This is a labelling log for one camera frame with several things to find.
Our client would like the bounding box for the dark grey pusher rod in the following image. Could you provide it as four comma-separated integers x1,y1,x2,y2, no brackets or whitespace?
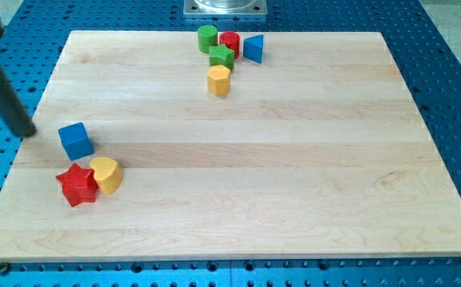
0,65,36,137

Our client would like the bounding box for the blue cube block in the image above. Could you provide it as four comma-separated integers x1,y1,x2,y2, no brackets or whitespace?
58,122,94,161

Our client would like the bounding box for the yellow hexagon block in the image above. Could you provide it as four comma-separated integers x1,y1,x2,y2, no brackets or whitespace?
207,65,231,96

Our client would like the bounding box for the red star block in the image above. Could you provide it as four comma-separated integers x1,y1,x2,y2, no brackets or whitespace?
56,163,98,207

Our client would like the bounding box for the yellow heart block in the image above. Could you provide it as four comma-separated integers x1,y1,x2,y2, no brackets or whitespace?
89,157,123,195

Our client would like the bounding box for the green cylinder block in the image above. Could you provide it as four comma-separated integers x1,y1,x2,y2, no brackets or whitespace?
197,25,219,53

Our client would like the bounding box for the green star block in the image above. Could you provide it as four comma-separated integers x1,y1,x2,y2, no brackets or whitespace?
209,44,234,71

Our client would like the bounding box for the red cylinder block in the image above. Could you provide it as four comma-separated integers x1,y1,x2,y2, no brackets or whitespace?
219,31,241,58

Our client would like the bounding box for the blue triangle block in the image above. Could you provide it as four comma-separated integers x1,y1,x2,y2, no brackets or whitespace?
243,34,264,64

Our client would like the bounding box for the wooden board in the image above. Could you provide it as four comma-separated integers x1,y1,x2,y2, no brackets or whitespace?
0,30,461,262

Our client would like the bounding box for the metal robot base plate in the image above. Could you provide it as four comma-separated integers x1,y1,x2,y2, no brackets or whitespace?
183,0,268,18

